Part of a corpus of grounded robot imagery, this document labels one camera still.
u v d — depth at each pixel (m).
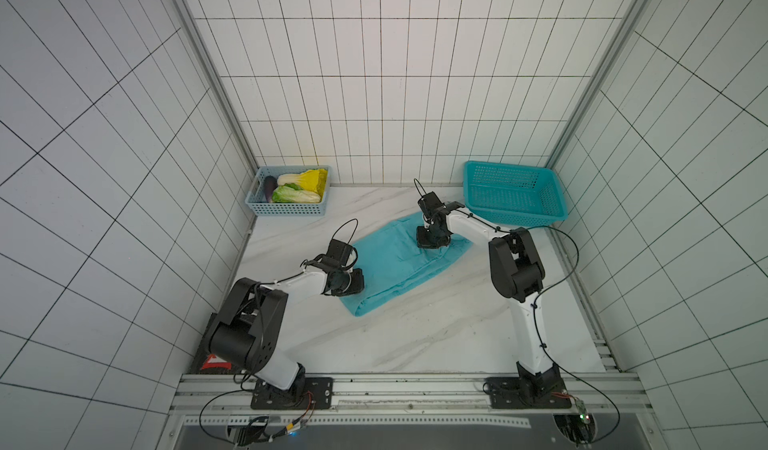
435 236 0.87
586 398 0.69
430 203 0.84
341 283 0.78
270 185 1.14
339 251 0.74
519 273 0.58
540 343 0.61
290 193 1.07
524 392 0.66
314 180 1.09
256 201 1.10
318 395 0.72
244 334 0.44
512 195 1.18
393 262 0.96
